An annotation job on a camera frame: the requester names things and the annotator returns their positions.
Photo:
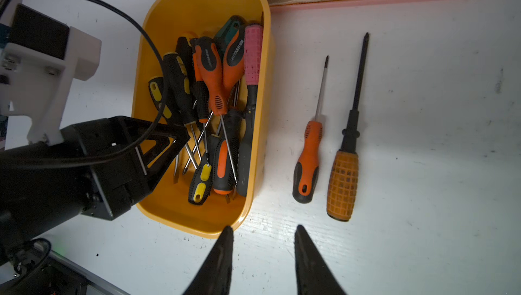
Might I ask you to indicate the orange black large screwdriver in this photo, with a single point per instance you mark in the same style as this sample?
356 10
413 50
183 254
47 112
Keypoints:
220 74

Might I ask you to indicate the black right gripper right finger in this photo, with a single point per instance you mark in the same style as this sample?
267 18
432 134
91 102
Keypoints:
313 274

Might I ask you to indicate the pink handle screwdriver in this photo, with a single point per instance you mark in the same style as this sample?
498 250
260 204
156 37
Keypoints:
252 63

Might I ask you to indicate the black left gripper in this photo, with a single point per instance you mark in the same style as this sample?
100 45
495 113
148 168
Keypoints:
121 183

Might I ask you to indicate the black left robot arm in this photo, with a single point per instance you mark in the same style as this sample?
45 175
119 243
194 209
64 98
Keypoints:
34 201

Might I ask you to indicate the slim orange black screwdriver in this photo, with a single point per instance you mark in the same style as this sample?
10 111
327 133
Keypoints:
215 77

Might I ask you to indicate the black orange stubby screwdriver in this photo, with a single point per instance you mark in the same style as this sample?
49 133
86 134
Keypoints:
226 154

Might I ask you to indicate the amber handle black screwdriver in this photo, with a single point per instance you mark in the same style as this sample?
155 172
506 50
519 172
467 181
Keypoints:
343 182

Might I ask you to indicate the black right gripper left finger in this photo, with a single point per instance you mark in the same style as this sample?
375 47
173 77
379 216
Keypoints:
214 276

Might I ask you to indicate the orange black small screwdriver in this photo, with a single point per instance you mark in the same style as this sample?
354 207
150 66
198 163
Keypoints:
308 165

